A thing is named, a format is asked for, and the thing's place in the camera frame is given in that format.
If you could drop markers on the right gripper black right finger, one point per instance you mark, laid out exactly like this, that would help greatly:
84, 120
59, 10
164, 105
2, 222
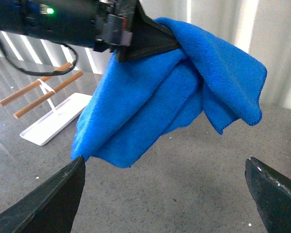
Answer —
271, 192

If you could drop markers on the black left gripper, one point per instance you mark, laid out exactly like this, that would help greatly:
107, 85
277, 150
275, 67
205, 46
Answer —
123, 25

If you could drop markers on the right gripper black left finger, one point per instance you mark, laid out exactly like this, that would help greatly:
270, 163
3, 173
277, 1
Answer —
51, 207

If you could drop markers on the blue microfiber cloth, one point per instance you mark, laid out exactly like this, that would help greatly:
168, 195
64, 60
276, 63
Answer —
137, 102

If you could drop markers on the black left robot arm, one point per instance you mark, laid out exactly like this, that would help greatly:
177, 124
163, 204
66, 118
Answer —
59, 21

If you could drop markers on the white towel rack stand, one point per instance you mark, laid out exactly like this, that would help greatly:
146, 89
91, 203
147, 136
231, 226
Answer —
48, 126

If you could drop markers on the wooden rack rod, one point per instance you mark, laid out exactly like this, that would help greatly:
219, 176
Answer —
29, 87
47, 96

